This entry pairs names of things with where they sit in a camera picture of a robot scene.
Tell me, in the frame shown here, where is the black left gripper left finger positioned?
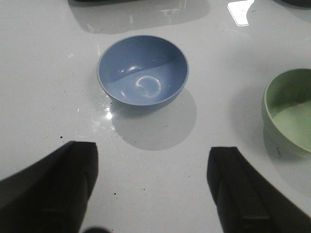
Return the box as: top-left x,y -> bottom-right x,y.
0,141 -> 99,233

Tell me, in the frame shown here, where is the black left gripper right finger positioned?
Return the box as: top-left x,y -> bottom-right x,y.
207,147 -> 311,233

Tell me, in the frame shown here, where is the green bowl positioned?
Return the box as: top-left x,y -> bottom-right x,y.
261,68 -> 311,156

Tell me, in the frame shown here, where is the blue bowl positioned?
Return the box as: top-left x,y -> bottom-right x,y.
97,35 -> 190,107

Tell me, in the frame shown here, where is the black chrome four-slot toaster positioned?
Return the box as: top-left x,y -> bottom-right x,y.
72,0 -> 146,2

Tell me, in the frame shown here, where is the dark blue saucepan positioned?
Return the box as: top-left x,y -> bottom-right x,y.
281,0 -> 311,8

